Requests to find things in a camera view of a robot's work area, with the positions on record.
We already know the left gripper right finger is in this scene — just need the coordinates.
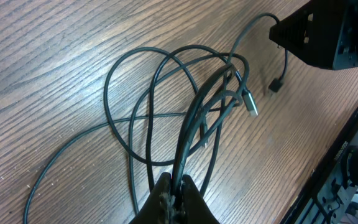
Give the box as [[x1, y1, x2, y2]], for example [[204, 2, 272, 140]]
[[181, 175, 219, 224]]

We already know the thick black USB cable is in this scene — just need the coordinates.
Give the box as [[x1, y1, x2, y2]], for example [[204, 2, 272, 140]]
[[103, 44, 259, 195]]

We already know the thin black audio cable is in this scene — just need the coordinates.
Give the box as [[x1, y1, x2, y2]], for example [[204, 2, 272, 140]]
[[22, 52, 239, 224]]

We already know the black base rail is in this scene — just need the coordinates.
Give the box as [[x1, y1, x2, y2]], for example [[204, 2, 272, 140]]
[[280, 107, 358, 224]]

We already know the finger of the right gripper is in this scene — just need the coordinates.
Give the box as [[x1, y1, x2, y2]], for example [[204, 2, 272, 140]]
[[269, 0, 353, 70]]

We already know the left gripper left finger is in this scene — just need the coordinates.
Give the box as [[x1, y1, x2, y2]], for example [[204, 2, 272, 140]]
[[129, 172, 175, 224]]

